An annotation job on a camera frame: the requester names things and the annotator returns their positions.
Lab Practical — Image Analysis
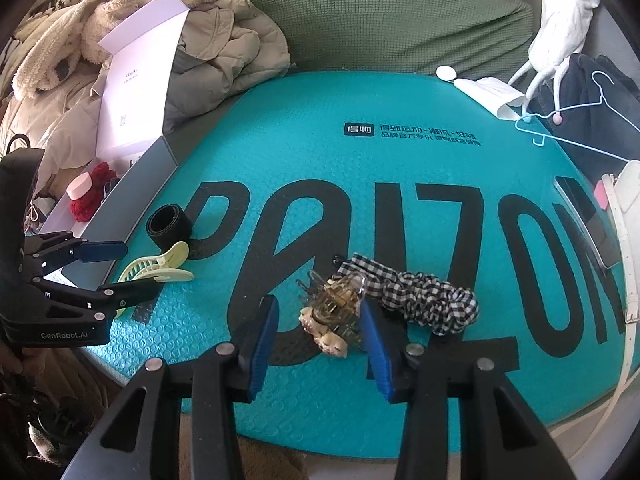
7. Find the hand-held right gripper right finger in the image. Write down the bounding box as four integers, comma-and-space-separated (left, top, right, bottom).
357, 300, 573, 480

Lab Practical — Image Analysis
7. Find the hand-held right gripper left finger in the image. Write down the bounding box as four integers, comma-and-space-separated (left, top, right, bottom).
75, 294, 280, 480

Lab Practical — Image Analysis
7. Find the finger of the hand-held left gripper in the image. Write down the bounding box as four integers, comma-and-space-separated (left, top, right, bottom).
25, 275, 163, 321
22, 230, 128, 281

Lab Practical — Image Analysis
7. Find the yellow hair claw clip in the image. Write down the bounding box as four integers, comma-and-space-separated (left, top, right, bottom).
117, 241, 195, 291

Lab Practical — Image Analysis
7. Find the red fluffy scrunchie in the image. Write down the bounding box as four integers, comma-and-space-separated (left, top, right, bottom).
69, 161, 118, 222

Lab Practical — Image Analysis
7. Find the gold shell hair claw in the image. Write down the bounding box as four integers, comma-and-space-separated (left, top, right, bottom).
299, 270, 368, 359

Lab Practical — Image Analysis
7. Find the pink round jar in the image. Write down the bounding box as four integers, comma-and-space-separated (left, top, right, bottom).
67, 172, 96, 202

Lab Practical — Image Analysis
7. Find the black elastic hair band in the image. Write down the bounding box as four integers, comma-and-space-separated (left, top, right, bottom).
146, 204, 193, 250

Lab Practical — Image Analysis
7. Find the black white checked scrunchie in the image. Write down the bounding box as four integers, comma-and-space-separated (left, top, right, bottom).
340, 252, 480, 336

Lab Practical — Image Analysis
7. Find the white gift box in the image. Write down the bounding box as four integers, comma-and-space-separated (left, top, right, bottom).
37, 0, 191, 293

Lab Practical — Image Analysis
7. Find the teal bubble mailer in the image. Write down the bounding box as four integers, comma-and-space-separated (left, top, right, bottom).
80, 71, 628, 461

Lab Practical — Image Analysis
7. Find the cream fleece coat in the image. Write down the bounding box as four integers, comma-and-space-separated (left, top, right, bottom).
12, 0, 232, 98

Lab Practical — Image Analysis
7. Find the khaki puffer jacket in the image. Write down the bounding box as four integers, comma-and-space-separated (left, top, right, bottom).
165, 0, 292, 136

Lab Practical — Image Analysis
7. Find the black phone in clear case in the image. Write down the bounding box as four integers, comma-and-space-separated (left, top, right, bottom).
555, 176, 621, 270

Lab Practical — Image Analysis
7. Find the white folded packet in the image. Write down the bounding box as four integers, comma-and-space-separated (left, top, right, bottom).
454, 77, 526, 121

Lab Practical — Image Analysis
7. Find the white leather backpack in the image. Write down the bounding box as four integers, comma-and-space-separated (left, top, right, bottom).
550, 160, 640, 428

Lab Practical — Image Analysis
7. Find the dark navy garment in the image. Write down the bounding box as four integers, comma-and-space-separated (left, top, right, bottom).
530, 52, 640, 183

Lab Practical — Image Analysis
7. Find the light blue clothes hanger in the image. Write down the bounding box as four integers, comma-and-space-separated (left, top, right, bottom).
515, 71, 640, 163

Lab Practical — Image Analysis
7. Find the white hoodie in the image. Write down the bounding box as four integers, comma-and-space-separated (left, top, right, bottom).
507, 0, 601, 113

